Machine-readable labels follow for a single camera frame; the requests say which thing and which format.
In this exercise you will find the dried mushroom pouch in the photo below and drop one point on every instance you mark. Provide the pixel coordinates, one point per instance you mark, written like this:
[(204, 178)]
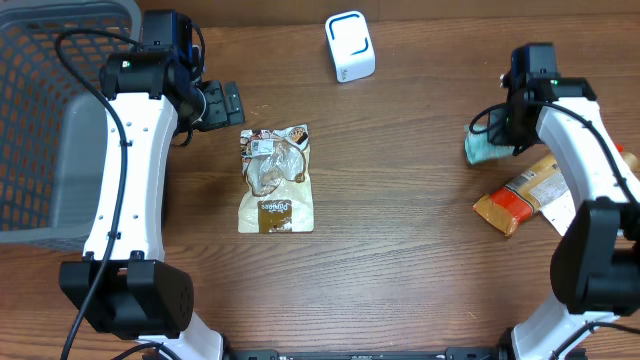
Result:
[(275, 167)]

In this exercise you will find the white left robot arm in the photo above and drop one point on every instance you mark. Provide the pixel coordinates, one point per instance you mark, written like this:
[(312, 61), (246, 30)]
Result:
[(123, 285)]

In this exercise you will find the white tube with gold cap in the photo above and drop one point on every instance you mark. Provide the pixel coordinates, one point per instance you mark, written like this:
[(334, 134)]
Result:
[(561, 211)]

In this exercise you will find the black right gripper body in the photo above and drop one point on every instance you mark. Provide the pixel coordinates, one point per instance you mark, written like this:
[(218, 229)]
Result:
[(498, 122)]

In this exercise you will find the white barcode scanner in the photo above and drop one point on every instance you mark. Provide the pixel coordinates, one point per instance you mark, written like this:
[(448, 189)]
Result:
[(350, 46)]

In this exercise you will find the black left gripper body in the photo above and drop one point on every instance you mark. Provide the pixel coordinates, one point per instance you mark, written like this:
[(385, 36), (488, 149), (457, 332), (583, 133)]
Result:
[(220, 106)]

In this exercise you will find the green tissue packet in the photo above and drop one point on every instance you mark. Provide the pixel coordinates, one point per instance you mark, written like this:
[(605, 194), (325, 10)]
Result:
[(483, 146)]

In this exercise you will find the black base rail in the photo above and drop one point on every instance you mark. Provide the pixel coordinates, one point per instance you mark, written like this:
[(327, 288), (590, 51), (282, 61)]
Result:
[(452, 353)]

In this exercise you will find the grey plastic shopping basket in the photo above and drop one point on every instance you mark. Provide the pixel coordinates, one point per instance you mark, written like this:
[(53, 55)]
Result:
[(53, 132)]

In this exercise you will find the orange spaghetti pasta package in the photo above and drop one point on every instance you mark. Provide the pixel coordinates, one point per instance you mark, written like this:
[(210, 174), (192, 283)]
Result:
[(523, 197)]

